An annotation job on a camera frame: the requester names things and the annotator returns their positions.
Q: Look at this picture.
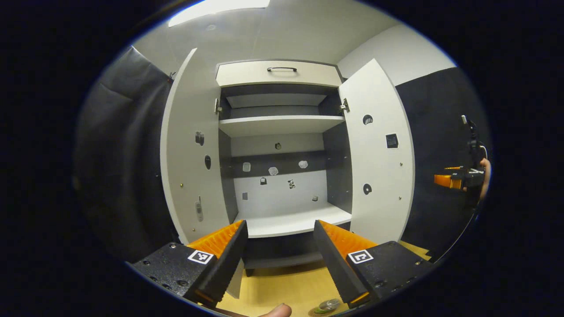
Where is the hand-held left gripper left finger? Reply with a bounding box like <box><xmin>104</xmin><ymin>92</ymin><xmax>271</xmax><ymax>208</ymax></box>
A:
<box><xmin>131</xmin><ymin>220</ymin><xmax>249</xmax><ymax>308</ymax></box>

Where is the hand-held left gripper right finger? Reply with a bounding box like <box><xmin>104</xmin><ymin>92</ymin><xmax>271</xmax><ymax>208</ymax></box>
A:
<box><xmin>313</xmin><ymin>219</ymin><xmax>437</xmax><ymax>309</ymax></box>

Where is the clear bottle with green label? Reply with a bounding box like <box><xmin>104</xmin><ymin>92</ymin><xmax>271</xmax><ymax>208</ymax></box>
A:
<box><xmin>311</xmin><ymin>299</ymin><xmax>342</xmax><ymax>315</ymax></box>

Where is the white cabinet door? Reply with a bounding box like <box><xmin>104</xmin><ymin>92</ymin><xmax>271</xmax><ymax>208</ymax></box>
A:
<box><xmin>160</xmin><ymin>48</ymin><xmax>245</xmax><ymax>300</ymax></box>
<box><xmin>338</xmin><ymin>59</ymin><xmax>416</xmax><ymax>245</ymax></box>

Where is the white cabinet shelf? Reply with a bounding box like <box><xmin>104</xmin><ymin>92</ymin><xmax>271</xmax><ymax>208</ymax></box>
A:
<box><xmin>219</xmin><ymin>115</ymin><xmax>345</xmax><ymax>138</ymax></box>

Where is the white cabinet drawer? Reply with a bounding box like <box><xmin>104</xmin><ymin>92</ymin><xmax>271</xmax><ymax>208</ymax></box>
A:
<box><xmin>215</xmin><ymin>60</ymin><xmax>343</xmax><ymax>88</ymax></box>

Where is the ceiling light panel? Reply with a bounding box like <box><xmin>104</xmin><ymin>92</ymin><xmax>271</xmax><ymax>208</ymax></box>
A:
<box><xmin>167</xmin><ymin>0</ymin><xmax>271</xmax><ymax>28</ymax></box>

